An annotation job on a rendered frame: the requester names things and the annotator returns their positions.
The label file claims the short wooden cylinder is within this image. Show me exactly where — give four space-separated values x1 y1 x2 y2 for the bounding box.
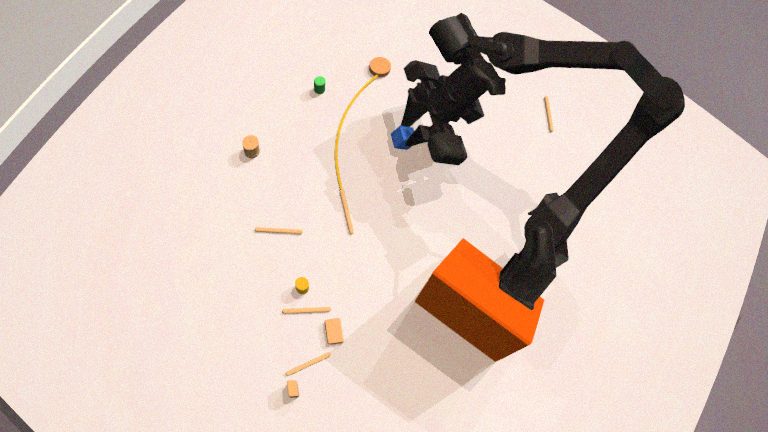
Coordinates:
295 277 309 294

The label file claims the round wooden button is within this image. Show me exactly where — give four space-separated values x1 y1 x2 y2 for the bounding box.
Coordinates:
369 57 391 77

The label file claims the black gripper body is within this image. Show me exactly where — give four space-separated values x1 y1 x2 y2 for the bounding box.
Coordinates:
404 60 477 165

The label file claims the small orange and brown cylinder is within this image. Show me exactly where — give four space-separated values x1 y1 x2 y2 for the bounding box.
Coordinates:
242 135 260 158

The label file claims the green cylinder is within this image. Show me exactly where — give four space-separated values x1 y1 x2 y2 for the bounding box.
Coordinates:
314 76 326 94

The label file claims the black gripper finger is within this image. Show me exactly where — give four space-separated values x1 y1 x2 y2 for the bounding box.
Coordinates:
401 88 428 127
405 125 431 146

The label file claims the blue block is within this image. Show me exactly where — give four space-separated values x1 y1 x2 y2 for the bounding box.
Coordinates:
391 125 414 150

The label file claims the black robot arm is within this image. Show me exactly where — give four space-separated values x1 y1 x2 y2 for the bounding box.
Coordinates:
429 13 685 310

